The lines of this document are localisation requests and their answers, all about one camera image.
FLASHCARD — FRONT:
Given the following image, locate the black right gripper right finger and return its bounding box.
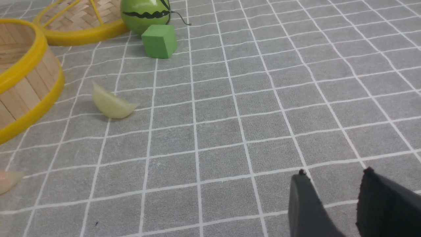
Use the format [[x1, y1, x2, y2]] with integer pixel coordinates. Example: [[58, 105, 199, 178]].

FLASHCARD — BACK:
[[356, 168, 421, 237]]

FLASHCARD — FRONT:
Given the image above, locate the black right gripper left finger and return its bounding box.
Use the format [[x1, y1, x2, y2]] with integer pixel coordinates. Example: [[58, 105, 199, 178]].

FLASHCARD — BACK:
[[288, 169, 344, 237]]

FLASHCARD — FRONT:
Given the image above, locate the pale yellow dumpling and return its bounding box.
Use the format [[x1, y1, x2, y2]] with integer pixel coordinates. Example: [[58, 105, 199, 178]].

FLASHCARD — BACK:
[[92, 81, 140, 119]]

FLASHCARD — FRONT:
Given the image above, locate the pinkish white dumpling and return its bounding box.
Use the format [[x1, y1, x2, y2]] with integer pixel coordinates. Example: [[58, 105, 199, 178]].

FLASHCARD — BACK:
[[0, 171, 26, 195]]

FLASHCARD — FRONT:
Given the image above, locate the woven bamboo steamer lid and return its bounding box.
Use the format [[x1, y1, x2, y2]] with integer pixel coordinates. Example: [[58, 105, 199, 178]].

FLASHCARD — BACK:
[[33, 0, 128, 46]]

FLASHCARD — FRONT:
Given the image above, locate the bamboo steamer tray yellow rim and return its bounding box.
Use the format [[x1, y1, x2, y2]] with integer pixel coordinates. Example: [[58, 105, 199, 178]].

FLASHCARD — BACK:
[[0, 18, 65, 144]]

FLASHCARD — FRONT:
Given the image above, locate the grey checked tablecloth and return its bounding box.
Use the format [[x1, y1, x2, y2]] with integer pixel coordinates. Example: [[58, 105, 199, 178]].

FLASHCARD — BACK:
[[1, 0, 421, 237]]

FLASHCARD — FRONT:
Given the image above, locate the green foam cube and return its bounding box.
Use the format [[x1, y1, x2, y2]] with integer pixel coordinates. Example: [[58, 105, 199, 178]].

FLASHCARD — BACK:
[[141, 25, 178, 59]]

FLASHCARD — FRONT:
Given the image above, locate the green toy watermelon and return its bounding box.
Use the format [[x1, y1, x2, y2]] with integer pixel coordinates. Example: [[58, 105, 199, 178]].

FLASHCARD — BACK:
[[120, 0, 191, 36]]

